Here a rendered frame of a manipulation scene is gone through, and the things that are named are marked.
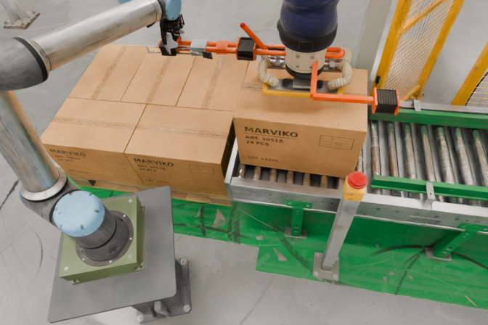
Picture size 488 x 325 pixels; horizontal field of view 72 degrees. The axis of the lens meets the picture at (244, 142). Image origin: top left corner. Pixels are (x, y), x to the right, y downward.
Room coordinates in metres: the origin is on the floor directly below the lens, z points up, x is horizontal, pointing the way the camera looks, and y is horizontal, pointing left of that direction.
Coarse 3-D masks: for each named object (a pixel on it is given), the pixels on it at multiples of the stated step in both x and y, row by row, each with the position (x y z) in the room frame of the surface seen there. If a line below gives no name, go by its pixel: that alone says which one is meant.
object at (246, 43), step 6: (240, 42) 1.22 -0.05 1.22; (246, 42) 1.21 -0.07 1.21; (252, 42) 1.21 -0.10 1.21; (240, 48) 1.18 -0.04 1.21; (246, 48) 1.18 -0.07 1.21; (252, 48) 1.17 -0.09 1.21; (240, 54) 1.16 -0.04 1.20; (246, 54) 1.15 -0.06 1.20; (252, 54) 1.14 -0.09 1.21; (246, 60) 1.15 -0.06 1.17; (252, 60) 1.14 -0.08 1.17
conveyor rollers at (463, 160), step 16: (464, 144) 0.96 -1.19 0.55; (480, 144) 0.94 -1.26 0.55; (432, 160) 0.89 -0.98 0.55; (448, 160) 0.87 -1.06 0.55; (464, 160) 0.86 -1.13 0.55; (480, 160) 0.85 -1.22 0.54; (240, 176) 0.96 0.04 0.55; (256, 176) 0.94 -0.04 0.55; (272, 176) 0.93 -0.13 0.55; (288, 176) 0.91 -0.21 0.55; (304, 176) 0.90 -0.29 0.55; (320, 176) 0.89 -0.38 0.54; (416, 176) 0.81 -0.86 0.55; (432, 176) 0.79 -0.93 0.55; (448, 176) 0.78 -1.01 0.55; (464, 176) 0.77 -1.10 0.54; (480, 176) 0.77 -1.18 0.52; (400, 192) 0.73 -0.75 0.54
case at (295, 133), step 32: (256, 64) 1.38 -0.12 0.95; (256, 96) 1.14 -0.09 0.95; (288, 96) 1.11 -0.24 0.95; (256, 128) 1.00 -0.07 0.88; (288, 128) 0.95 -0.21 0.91; (320, 128) 0.91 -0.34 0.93; (352, 128) 0.87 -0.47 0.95; (256, 160) 1.01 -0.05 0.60; (288, 160) 0.95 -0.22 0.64; (320, 160) 0.90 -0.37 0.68; (352, 160) 0.85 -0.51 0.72
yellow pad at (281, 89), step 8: (280, 80) 1.08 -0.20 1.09; (288, 80) 1.05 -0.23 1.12; (320, 80) 1.06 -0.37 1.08; (264, 88) 1.05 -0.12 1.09; (272, 88) 1.04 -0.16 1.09; (280, 88) 1.04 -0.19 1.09; (288, 88) 1.03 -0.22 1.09; (296, 88) 1.02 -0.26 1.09; (320, 88) 1.00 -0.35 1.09; (296, 96) 0.99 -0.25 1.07; (304, 96) 0.98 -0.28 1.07
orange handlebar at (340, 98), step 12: (216, 48) 1.21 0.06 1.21; (228, 48) 1.20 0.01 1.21; (336, 48) 1.11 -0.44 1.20; (312, 72) 0.98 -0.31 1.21; (312, 84) 0.91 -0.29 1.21; (312, 96) 0.86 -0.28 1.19; (324, 96) 0.84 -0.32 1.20; (336, 96) 0.83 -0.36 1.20; (348, 96) 0.83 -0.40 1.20; (360, 96) 0.82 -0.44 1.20; (372, 96) 0.81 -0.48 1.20
